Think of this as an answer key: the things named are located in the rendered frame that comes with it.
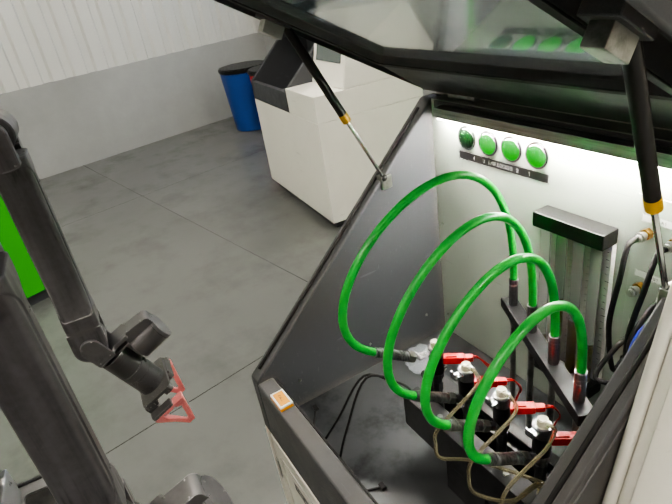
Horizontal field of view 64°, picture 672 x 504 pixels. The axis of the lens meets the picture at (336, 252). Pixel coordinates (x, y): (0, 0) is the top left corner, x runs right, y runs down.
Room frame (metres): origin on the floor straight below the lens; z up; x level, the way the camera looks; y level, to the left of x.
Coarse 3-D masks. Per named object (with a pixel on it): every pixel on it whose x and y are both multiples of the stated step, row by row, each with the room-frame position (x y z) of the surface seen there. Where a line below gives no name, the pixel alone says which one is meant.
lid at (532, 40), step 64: (256, 0) 0.98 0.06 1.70; (320, 0) 0.82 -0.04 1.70; (384, 0) 0.70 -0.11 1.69; (448, 0) 0.61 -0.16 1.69; (512, 0) 0.54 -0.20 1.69; (576, 0) 0.48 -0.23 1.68; (640, 0) 0.41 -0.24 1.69; (384, 64) 1.07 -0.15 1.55; (448, 64) 0.92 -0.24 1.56; (512, 64) 0.78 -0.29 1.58; (576, 64) 0.66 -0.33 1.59
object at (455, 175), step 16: (448, 176) 0.79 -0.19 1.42; (464, 176) 0.80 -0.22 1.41; (480, 176) 0.82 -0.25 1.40; (416, 192) 0.76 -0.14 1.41; (496, 192) 0.83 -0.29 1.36; (400, 208) 0.74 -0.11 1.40; (384, 224) 0.73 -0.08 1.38; (368, 240) 0.72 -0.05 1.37; (512, 240) 0.85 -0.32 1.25; (352, 272) 0.70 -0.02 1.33; (512, 272) 0.85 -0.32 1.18; (352, 336) 0.70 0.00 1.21; (368, 352) 0.70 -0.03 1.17
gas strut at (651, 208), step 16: (640, 48) 0.46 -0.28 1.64; (640, 64) 0.46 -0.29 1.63; (624, 80) 0.48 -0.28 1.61; (640, 80) 0.47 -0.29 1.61; (640, 96) 0.47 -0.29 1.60; (640, 112) 0.48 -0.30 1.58; (640, 128) 0.48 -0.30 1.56; (640, 144) 0.49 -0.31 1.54; (640, 160) 0.49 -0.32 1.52; (656, 160) 0.49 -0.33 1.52; (640, 176) 0.50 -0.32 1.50; (656, 176) 0.50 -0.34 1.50; (656, 192) 0.50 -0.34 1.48; (656, 208) 0.51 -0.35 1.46; (656, 224) 0.52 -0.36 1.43; (656, 240) 0.53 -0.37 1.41; (656, 304) 0.55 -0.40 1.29
